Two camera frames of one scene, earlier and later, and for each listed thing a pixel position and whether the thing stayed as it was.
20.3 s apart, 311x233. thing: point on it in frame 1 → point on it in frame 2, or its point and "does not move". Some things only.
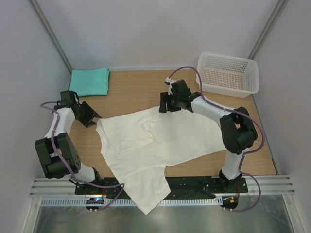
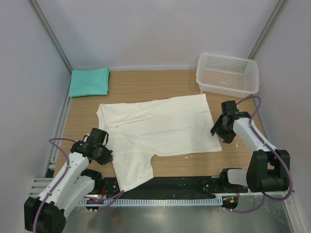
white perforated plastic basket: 227,75 does not move
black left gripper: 88,122 → 107,157
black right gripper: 163,100 → 228,138
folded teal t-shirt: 91,82 does not move
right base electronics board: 230,202 does not move
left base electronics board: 95,200 does not move
